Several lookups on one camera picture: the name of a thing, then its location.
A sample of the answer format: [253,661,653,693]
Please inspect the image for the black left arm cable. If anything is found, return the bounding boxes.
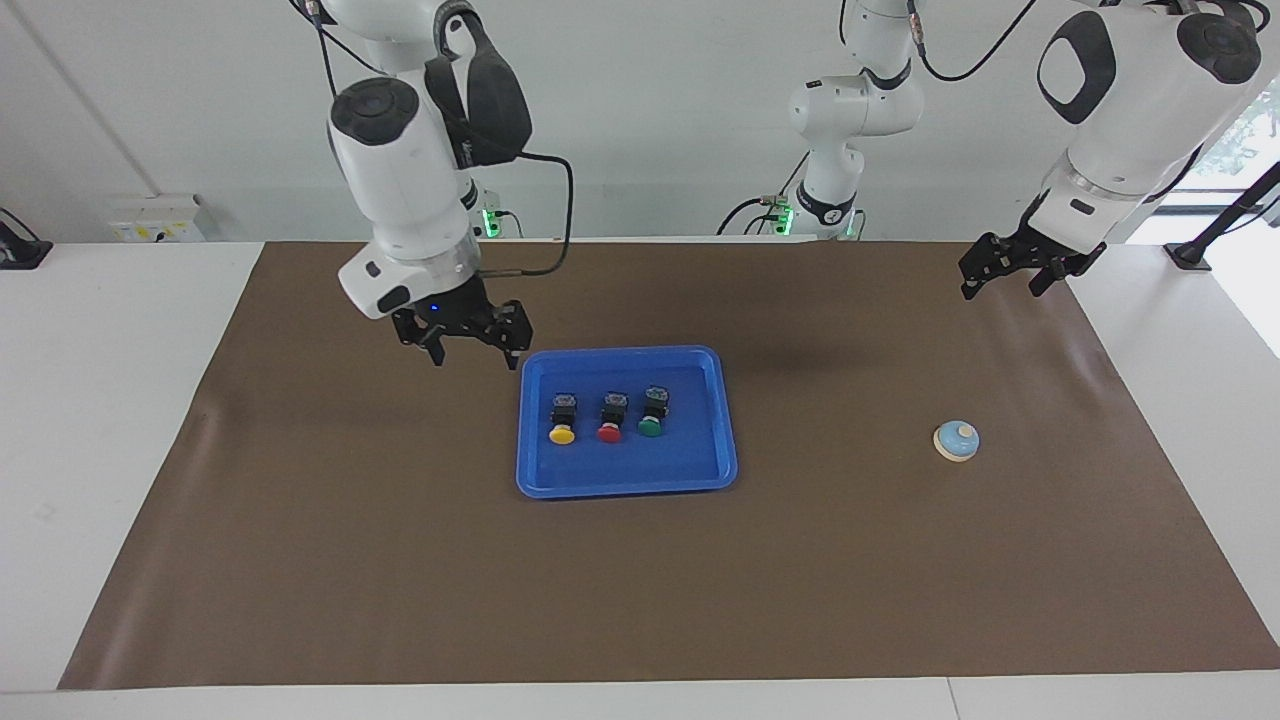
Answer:
[905,0,1041,83]

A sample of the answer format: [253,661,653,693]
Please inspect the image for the white wall socket box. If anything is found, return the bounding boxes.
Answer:
[107,193,208,244]

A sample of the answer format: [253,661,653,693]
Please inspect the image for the black table clamp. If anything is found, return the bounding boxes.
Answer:
[0,207,53,269]

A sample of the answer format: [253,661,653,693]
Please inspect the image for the light blue desk bell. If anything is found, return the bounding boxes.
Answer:
[933,420,981,463]

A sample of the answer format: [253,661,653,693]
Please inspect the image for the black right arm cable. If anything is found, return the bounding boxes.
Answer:
[480,150,576,278]

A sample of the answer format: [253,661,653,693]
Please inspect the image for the black base cable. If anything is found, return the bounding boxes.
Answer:
[717,150,811,238]

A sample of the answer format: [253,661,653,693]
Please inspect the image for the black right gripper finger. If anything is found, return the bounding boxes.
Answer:
[392,308,448,368]
[482,298,534,371]

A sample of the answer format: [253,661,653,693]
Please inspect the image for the brown table mat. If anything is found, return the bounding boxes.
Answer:
[58,238,1280,691]

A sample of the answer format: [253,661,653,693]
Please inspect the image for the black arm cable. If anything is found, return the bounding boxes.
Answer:
[480,150,576,278]
[905,0,1041,83]

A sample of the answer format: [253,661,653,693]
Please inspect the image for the black stand with pole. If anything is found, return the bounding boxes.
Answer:
[1165,160,1280,271]

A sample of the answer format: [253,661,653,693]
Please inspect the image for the blue plastic tray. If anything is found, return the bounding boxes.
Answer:
[515,345,739,500]

